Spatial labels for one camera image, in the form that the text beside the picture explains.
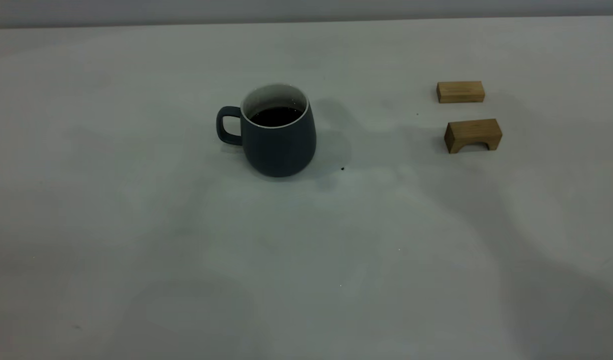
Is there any dark grey mug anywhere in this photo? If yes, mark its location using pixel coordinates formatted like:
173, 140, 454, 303
216, 83, 317, 178

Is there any dark coffee liquid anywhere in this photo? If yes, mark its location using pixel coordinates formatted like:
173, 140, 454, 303
250, 107, 304, 127

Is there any arched wooden block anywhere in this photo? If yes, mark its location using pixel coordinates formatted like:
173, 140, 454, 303
444, 118, 503, 155

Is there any flat rectangular wooden block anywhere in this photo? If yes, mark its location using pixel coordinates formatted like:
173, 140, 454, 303
436, 81, 486, 104

